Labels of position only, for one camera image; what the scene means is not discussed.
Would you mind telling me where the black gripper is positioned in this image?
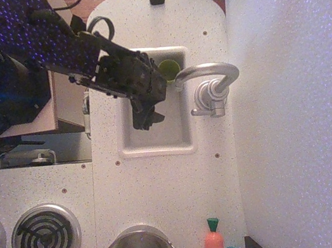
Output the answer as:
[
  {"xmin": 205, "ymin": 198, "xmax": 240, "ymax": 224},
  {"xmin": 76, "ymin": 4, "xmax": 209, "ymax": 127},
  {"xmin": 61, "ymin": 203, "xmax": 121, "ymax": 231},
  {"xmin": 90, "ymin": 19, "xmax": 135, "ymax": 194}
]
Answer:
[{"xmin": 94, "ymin": 49, "xmax": 167, "ymax": 131}]

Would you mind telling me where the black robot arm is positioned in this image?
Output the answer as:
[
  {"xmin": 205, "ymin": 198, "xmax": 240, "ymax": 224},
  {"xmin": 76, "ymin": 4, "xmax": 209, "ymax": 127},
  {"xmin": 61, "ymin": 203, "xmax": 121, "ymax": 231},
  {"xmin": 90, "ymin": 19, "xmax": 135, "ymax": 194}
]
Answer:
[{"xmin": 0, "ymin": 0, "xmax": 167, "ymax": 135}]

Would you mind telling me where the silver toy faucet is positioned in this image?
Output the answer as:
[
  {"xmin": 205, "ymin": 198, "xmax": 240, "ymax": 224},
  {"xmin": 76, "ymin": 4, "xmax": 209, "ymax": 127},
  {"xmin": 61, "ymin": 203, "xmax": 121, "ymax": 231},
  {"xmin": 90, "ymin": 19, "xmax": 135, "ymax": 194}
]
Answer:
[{"xmin": 173, "ymin": 63, "xmax": 240, "ymax": 118}]

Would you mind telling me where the white toy sink basin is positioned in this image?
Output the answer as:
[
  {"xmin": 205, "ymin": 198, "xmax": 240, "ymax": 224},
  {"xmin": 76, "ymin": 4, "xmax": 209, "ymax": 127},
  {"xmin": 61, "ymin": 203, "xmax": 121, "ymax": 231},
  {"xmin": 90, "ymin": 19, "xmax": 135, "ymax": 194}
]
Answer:
[{"xmin": 108, "ymin": 37, "xmax": 214, "ymax": 170}]

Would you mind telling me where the green plastic cup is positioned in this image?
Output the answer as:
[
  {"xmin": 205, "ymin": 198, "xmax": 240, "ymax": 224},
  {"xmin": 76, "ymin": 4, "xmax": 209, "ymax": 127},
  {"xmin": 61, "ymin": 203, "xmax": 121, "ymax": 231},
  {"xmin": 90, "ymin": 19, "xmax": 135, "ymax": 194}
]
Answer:
[{"xmin": 158, "ymin": 59, "xmax": 181, "ymax": 85}]

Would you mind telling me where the right black stove burner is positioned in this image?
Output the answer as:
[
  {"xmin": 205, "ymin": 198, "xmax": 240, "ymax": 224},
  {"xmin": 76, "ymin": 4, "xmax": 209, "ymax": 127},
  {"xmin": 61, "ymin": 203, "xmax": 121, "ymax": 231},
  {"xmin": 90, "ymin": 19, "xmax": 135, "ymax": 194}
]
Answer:
[{"xmin": 11, "ymin": 203, "xmax": 82, "ymax": 248}]

